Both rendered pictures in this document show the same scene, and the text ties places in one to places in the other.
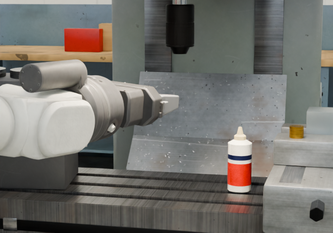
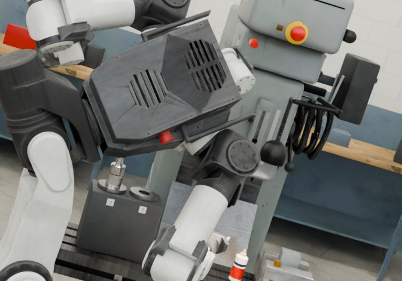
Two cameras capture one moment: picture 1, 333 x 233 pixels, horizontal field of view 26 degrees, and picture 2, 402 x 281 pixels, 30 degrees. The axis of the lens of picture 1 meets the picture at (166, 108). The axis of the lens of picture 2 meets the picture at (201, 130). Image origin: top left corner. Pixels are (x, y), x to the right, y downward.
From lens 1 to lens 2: 1.30 m
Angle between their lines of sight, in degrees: 16
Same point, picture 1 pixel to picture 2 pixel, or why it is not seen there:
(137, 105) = (218, 246)
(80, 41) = (20, 39)
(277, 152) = (267, 272)
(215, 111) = not seen: hidden behind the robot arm
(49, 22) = not seen: outside the picture
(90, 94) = (210, 246)
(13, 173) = (121, 249)
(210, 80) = not seen: hidden behind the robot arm
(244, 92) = (231, 210)
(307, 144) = (282, 272)
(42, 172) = (136, 252)
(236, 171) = (237, 271)
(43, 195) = (137, 265)
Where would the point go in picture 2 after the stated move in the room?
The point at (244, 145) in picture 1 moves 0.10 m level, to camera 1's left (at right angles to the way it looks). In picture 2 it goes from (245, 259) to (216, 254)
